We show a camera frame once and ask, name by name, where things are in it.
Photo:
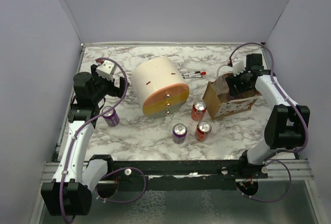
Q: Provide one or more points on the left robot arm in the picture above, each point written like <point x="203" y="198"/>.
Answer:
<point x="69" y="193"/>

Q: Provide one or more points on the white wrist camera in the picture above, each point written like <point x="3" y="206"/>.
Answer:
<point x="106" y="70"/>
<point x="237" y="66"/>

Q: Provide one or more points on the purple can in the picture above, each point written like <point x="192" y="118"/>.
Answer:
<point x="230" y="97"/>
<point x="110" y="116"/>
<point x="179" y="132"/>

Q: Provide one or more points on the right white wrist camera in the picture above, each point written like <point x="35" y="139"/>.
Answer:
<point x="237" y="66"/>

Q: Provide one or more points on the red capped marker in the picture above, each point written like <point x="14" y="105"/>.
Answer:
<point x="201" y="75"/>

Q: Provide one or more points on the cream cylindrical container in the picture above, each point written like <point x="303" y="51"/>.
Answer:
<point x="159" y="87"/>

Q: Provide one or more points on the red can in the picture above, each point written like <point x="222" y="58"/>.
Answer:
<point x="198" y="110"/>
<point x="203" y="130"/>

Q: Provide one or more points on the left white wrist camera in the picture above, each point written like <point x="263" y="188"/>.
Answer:
<point x="106" y="70"/>

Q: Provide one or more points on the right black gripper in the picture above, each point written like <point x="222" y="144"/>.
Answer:
<point x="232" y="80"/>

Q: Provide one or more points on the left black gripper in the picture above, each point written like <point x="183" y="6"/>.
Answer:
<point x="115" y="91"/>

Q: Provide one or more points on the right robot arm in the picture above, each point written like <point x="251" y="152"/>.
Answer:
<point x="287" y="128"/>

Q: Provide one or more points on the black base frame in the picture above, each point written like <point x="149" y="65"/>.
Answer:
<point x="171" y="175"/>

